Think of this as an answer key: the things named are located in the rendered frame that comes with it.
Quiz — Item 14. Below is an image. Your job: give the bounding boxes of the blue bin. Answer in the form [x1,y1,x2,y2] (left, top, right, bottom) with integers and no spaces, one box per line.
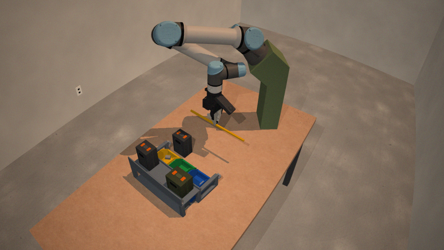
[188,169,210,202]

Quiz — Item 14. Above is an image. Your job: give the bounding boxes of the green open bin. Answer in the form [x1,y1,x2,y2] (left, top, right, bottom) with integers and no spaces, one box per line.
[169,159,196,173]

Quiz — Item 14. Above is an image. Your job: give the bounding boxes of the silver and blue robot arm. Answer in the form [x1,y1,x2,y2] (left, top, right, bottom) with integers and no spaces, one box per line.
[151,21,269,115]

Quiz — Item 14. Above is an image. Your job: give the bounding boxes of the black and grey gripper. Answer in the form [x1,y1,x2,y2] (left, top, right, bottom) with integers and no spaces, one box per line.
[203,88,223,126]

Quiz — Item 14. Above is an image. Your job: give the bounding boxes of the grey metal shelf rack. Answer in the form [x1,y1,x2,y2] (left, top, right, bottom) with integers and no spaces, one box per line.
[128,156,221,217]

